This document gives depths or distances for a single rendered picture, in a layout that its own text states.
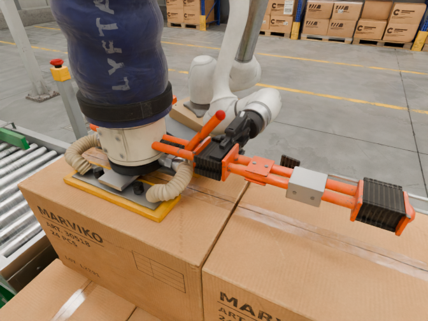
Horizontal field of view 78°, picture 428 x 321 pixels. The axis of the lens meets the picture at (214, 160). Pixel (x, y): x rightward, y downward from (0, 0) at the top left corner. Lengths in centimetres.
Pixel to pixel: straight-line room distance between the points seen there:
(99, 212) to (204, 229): 28
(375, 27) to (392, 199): 718
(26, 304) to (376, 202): 108
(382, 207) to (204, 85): 103
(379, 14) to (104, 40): 778
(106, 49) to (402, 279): 74
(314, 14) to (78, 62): 725
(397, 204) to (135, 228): 54
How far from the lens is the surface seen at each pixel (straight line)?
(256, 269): 60
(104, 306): 106
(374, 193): 58
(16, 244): 138
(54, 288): 117
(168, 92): 66
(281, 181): 57
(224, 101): 92
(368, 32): 770
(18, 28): 430
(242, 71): 139
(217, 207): 69
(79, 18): 58
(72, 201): 80
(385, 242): 74
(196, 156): 60
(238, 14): 96
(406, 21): 772
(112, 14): 57
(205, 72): 136
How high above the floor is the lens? 145
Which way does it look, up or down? 36 degrees down
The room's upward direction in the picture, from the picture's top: straight up
